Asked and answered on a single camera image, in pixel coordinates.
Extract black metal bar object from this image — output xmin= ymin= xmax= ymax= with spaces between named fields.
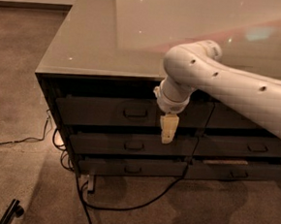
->
xmin=0 ymin=200 xmax=25 ymax=224

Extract thin black floor cable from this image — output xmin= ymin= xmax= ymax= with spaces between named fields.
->
xmin=0 ymin=106 xmax=52 ymax=162

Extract dark drawer cabinet glass top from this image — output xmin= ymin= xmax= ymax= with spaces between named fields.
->
xmin=36 ymin=0 xmax=281 ymax=178

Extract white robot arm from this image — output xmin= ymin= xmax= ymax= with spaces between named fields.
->
xmin=154 ymin=40 xmax=281 ymax=144

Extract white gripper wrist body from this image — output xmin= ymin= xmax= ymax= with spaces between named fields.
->
xmin=153 ymin=82 xmax=189 ymax=114

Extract thick black floor cable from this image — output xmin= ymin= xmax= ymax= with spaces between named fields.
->
xmin=46 ymin=128 xmax=191 ymax=224

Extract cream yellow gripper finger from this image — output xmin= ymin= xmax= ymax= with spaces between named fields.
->
xmin=160 ymin=113 xmax=180 ymax=144

